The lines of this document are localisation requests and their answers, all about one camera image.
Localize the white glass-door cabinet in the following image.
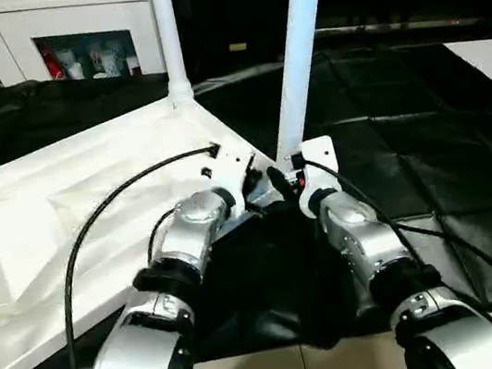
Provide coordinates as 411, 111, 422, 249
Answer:
0, 0, 172, 99

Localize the black case with gold label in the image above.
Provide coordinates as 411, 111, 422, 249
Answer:
172, 0, 321, 79

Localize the black left wrist camera cable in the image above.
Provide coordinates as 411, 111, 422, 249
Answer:
35, 140, 258, 369

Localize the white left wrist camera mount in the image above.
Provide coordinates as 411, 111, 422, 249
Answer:
197, 142, 266, 220

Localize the white plastic table top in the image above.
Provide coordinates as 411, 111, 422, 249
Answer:
0, 81, 314, 369

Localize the black work mat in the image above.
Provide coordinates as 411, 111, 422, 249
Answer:
0, 7, 492, 369

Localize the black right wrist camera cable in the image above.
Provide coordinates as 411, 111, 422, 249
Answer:
301, 129, 492, 369

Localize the dark metal rod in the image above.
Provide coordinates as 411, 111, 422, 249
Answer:
314, 1, 492, 52

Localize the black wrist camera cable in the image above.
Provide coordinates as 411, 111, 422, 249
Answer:
35, 140, 258, 369
301, 129, 492, 369

